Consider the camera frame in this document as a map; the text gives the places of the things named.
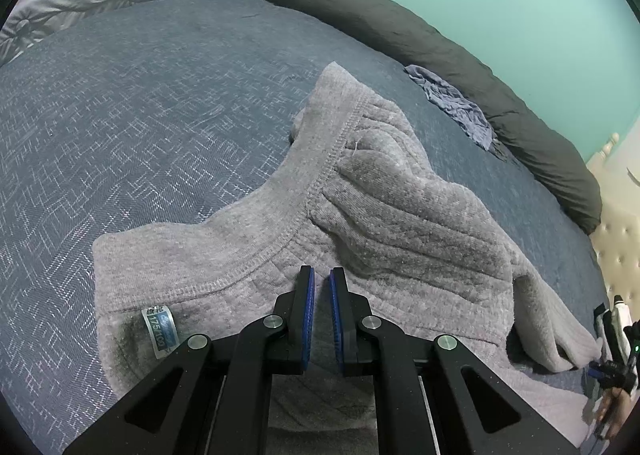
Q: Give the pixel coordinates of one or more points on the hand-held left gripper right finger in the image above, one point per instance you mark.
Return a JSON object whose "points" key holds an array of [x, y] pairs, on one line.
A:
{"points": [[336, 315]]}

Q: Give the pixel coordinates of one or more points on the blue crumpled garment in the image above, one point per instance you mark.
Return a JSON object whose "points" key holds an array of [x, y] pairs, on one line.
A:
{"points": [[455, 105]]}

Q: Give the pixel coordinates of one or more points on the grey quilted sweater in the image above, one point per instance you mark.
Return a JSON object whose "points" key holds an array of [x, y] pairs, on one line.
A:
{"points": [[400, 235]]}

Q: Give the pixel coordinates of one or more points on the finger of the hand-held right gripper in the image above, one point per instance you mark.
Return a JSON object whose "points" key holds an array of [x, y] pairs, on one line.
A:
{"points": [[605, 372]]}

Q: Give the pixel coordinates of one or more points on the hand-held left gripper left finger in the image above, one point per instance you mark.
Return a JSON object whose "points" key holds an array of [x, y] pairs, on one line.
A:
{"points": [[310, 315]]}

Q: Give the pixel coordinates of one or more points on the dark grey long pillow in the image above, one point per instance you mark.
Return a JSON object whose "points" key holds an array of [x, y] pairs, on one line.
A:
{"points": [[400, 20]]}

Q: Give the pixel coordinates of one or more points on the white and black folded garment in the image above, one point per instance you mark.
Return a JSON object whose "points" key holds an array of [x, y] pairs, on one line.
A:
{"points": [[620, 320]]}

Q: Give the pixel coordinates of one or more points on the cream tufted headboard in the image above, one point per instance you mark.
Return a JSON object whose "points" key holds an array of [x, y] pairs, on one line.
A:
{"points": [[622, 235]]}

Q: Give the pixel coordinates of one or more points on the person's right hand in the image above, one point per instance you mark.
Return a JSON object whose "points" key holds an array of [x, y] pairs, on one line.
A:
{"points": [[612, 410]]}

